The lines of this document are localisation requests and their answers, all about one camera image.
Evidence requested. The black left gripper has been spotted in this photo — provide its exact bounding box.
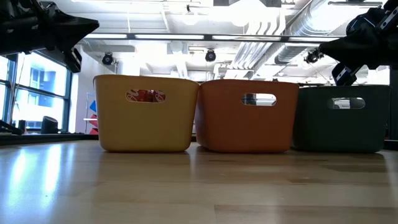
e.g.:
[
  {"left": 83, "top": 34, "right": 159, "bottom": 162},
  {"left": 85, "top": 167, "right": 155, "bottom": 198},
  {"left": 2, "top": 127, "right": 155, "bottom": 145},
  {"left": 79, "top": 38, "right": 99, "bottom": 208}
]
[{"left": 26, "top": 0, "right": 100, "bottom": 74}]

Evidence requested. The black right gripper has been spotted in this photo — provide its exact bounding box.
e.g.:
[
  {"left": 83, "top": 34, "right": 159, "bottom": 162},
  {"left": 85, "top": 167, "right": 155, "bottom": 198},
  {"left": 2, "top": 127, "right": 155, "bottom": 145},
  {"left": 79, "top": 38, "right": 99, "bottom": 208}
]
[{"left": 318, "top": 6, "right": 398, "bottom": 87}]

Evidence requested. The slim silver blue-tab can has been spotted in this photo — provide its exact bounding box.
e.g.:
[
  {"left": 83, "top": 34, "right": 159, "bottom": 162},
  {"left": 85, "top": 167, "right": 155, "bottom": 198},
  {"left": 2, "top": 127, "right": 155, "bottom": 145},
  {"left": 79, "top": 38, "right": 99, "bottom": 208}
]
[{"left": 331, "top": 98, "right": 351, "bottom": 110}]

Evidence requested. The dark blue plastic bin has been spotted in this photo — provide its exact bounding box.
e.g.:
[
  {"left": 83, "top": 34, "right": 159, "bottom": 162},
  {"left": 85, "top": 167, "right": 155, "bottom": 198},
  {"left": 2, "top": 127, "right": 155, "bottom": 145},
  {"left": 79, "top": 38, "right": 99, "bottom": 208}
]
[{"left": 292, "top": 85, "right": 392, "bottom": 154}]

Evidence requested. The plain red soda can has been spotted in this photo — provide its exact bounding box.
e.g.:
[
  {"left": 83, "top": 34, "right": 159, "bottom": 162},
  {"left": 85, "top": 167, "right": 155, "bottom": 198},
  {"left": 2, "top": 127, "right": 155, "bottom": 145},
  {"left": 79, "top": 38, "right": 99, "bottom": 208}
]
[{"left": 137, "top": 89, "right": 155, "bottom": 103}]

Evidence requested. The yellow plastic bin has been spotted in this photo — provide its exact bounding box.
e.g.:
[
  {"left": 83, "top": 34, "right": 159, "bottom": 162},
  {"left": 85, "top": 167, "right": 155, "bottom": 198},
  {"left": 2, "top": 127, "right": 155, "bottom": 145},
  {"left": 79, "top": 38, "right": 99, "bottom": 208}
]
[{"left": 93, "top": 73, "right": 200, "bottom": 153}]

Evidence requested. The orange plastic bin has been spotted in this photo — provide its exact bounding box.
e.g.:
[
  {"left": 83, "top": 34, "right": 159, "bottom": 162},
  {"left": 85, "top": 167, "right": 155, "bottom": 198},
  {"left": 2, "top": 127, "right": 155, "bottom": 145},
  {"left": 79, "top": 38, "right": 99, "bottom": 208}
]
[{"left": 195, "top": 78, "right": 300, "bottom": 154}]

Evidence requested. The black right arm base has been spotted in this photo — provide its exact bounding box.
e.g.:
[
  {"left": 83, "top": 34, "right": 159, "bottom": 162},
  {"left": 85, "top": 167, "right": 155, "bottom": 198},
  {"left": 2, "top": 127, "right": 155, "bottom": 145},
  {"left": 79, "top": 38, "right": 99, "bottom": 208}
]
[{"left": 389, "top": 67, "right": 398, "bottom": 141}]

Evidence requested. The black track spotlight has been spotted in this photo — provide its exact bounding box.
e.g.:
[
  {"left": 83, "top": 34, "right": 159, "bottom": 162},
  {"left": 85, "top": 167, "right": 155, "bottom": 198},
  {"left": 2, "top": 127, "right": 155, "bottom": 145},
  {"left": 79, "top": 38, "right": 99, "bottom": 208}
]
[{"left": 304, "top": 49, "right": 324, "bottom": 64}]

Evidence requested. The black ceiling track fixture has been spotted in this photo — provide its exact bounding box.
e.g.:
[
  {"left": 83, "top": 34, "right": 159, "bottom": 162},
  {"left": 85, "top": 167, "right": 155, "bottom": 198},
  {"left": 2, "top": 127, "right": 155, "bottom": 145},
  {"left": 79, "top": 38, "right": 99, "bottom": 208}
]
[{"left": 328, "top": 1, "right": 383, "bottom": 7}]

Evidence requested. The black rounded object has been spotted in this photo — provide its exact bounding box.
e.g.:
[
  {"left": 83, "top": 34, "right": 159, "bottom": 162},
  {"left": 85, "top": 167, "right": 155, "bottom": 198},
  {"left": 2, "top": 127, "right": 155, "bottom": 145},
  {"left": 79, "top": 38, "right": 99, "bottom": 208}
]
[{"left": 40, "top": 116, "right": 59, "bottom": 134}]

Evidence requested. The long LED light bar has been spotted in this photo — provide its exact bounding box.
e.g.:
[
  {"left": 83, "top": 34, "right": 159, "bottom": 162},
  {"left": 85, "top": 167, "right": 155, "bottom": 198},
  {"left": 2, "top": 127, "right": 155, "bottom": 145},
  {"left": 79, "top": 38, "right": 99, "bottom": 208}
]
[{"left": 82, "top": 32, "right": 341, "bottom": 43}]

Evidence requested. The large window with frame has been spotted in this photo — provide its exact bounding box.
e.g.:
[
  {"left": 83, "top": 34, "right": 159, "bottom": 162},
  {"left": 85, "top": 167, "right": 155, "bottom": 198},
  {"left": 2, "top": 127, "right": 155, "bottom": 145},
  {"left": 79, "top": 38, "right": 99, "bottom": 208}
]
[{"left": 0, "top": 52, "right": 74, "bottom": 132}]

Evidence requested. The silver ventilation duct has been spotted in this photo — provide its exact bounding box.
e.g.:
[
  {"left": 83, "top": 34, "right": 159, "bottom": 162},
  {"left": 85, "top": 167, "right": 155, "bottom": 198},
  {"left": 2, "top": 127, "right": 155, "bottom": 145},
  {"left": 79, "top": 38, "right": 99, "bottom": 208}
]
[{"left": 262, "top": 0, "right": 351, "bottom": 65}]

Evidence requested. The black slanted bracket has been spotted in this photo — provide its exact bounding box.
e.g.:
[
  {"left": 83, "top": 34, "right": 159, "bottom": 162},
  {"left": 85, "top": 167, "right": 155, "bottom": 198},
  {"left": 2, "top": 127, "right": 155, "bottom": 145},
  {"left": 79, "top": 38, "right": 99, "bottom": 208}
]
[{"left": 0, "top": 119, "right": 24, "bottom": 136}]

